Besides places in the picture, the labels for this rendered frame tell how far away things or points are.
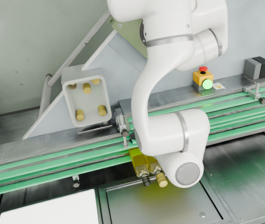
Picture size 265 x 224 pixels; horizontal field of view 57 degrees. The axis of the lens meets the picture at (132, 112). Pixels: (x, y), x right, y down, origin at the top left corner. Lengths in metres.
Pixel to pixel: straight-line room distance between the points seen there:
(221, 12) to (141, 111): 0.37
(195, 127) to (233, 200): 0.72
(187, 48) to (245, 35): 0.88
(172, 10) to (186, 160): 0.26
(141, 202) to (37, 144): 0.52
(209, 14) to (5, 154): 0.98
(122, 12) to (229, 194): 0.91
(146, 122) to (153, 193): 0.70
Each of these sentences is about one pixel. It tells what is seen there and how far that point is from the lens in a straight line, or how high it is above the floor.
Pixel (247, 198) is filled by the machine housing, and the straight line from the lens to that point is 1.17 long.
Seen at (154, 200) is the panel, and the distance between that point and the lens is 1.08.
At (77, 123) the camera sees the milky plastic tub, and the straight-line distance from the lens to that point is 1.11.
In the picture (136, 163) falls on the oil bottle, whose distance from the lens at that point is 1.01.
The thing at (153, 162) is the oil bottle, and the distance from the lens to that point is 1.01.
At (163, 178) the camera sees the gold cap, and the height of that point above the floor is 1.15.
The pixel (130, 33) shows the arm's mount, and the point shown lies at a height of 0.84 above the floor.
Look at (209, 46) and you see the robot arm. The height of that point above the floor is 1.15.
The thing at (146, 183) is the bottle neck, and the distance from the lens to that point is 0.99.
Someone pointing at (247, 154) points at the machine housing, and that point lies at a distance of 1.36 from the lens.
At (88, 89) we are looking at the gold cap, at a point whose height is 0.81.
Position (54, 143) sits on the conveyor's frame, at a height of 0.84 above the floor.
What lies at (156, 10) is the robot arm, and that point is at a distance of 0.43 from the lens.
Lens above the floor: 1.76
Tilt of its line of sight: 56 degrees down
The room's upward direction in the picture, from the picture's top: 156 degrees clockwise
